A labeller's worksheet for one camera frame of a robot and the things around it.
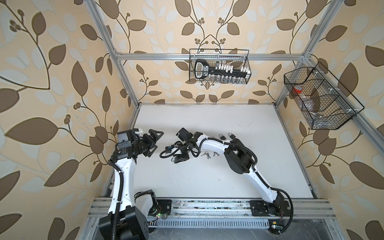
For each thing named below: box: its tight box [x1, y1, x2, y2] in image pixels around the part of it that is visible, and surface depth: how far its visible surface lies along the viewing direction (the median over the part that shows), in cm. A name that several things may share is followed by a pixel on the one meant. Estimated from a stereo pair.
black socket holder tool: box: [194, 59, 252, 79], surface depth 84 cm
